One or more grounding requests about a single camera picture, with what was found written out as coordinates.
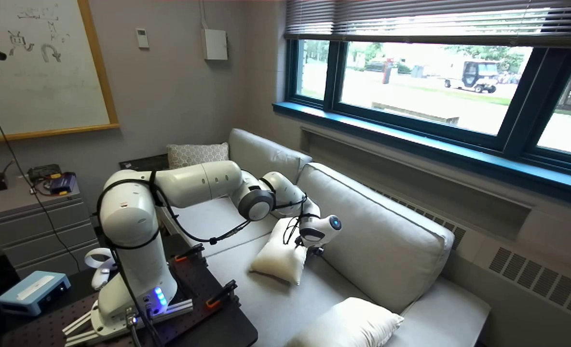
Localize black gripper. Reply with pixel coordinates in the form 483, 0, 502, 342
295, 231, 326, 256

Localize small cream pillow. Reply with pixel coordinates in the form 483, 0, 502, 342
249, 215, 311, 287
286, 294, 405, 347

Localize grey sofa seat cushion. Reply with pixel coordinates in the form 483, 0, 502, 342
168, 194, 282, 258
205, 229, 398, 347

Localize grey fabric sofa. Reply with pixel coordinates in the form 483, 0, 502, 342
118, 127, 494, 347

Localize black orange clamp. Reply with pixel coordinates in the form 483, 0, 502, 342
170, 240, 207, 265
205, 277, 240, 314

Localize black robot table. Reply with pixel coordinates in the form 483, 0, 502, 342
0, 238, 261, 347

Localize grey patterned pillow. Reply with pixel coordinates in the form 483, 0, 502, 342
166, 140, 232, 169

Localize blue framed wide window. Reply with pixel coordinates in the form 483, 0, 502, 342
272, 34, 571, 209

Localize white VR controller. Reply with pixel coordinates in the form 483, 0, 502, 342
81, 246, 122, 292

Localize dark jeep outside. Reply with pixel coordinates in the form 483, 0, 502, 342
458, 59, 502, 96

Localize dark window blinds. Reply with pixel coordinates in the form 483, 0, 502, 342
284, 0, 571, 47

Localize black orange electronic device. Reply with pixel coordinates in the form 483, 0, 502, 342
27, 161, 81, 198

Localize grey drawer cabinet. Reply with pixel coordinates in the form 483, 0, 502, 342
0, 171, 104, 277

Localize light blue box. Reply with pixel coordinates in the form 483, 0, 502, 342
0, 267, 74, 317

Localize wood framed whiteboard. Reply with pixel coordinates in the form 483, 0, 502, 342
0, 0, 122, 146

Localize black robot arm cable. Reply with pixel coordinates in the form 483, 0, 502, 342
95, 171, 311, 258

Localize beige wall heater cover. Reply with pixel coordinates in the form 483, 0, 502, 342
297, 123, 571, 347

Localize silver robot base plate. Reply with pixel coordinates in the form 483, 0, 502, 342
60, 296, 197, 347

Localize white wall box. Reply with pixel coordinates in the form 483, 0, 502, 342
203, 26, 232, 63

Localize white wall thermostat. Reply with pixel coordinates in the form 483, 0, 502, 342
135, 26, 153, 51

